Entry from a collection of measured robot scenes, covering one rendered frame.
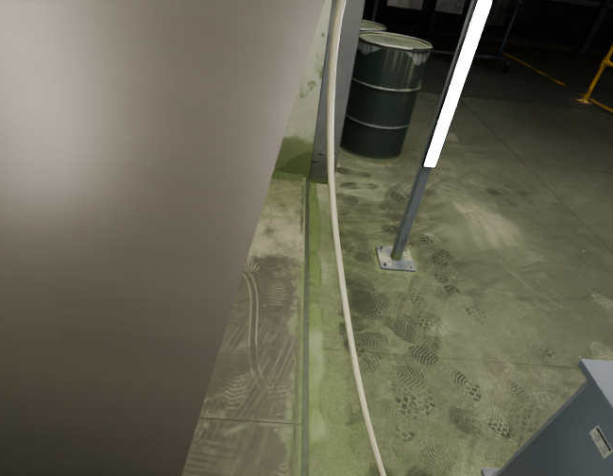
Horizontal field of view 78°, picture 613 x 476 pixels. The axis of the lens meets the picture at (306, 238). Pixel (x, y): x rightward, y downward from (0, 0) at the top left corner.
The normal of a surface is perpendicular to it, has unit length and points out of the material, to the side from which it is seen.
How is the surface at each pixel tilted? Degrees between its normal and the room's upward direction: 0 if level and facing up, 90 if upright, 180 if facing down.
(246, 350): 0
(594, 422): 90
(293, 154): 90
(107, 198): 90
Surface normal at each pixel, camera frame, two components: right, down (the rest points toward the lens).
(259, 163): 0.09, 0.62
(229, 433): 0.11, -0.79
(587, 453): -0.99, -0.09
